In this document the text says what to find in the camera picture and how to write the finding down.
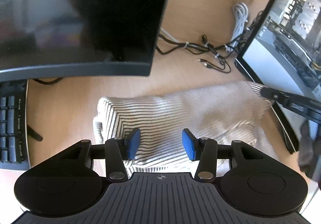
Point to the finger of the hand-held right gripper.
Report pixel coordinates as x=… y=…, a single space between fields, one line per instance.
x=288 y=101

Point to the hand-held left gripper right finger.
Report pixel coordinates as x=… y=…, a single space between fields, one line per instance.
x=189 y=145

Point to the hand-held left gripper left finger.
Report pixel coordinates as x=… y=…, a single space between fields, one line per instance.
x=134 y=144

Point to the striped beige cloth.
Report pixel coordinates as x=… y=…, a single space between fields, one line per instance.
x=175 y=113

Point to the lit computer monitor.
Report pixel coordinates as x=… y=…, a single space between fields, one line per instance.
x=275 y=63

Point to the black monitor stand leg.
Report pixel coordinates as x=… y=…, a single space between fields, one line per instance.
x=35 y=133

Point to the dark keyboard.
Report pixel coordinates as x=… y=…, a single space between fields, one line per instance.
x=10 y=126

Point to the dark curved monitor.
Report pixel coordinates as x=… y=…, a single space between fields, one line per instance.
x=75 y=25

